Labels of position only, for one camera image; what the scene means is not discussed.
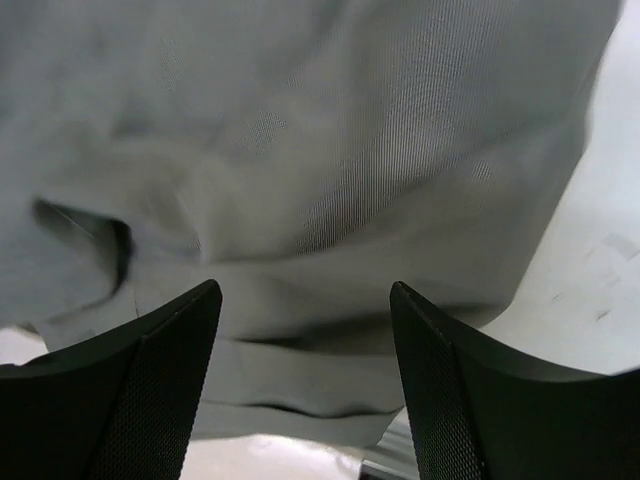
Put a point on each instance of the grey pleated skirt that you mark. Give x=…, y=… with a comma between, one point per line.
x=304, y=154

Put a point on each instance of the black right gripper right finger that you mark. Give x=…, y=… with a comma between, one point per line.
x=479, y=409

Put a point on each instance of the aluminium table edge rail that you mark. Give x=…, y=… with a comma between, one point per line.
x=393, y=457

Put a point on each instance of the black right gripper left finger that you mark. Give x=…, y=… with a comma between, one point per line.
x=120, y=405

